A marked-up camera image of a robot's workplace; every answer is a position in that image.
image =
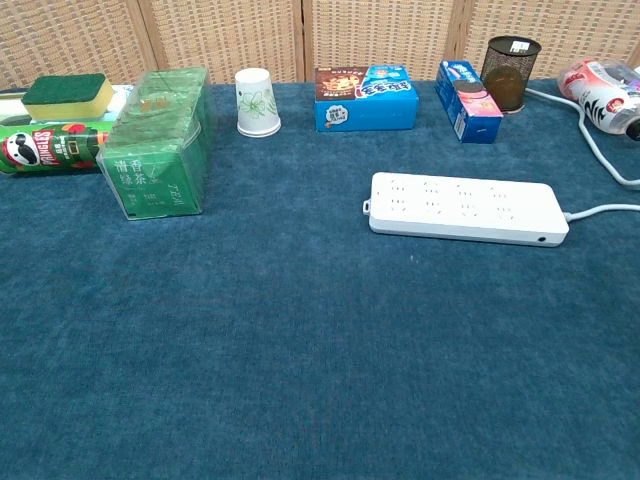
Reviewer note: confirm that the white power strip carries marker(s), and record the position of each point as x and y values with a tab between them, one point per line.
465	210

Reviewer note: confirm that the blue table cloth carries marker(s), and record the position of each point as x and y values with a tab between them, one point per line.
280	325

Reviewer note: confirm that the wide blue cookie box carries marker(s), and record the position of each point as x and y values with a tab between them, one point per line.
365	102

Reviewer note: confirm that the white floral paper cup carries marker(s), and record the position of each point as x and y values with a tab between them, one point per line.
256	105

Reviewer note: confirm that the green tea box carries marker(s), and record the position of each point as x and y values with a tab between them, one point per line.
160	150

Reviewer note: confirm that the narrow blue Oreo box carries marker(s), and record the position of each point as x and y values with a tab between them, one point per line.
467	105

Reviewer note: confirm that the woven folding screen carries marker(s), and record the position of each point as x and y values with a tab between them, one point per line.
300	35

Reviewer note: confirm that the black mesh pen holder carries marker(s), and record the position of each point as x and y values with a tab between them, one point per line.
510	75

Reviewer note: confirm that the green Pringles can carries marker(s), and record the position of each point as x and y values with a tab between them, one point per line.
45	149

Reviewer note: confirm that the yellow green sponge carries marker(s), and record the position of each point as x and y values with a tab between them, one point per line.
67	95

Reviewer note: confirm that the white red snack bag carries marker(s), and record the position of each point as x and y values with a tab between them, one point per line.
607	97

